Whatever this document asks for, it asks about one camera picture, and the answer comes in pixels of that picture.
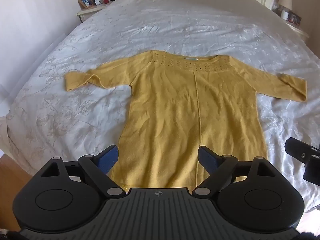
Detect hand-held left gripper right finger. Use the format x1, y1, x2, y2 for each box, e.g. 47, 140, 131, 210
192, 145, 278, 198

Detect table lamp with cream shade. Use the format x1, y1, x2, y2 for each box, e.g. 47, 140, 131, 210
278, 0, 293, 12

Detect yellow knit sweater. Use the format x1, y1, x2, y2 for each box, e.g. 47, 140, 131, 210
64, 50, 307, 189

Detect white embroidered bedspread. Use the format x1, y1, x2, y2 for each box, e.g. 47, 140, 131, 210
5, 0, 320, 213

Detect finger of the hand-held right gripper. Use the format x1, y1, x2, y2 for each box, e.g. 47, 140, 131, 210
303, 154, 320, 181
285, 137, 320, 161

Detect cream nightstand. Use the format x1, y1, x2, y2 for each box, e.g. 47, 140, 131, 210
76, 3, 111, 22
272, 4, 309, 39

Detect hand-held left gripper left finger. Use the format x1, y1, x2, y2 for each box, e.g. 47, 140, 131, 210
38, 144, 128, 198

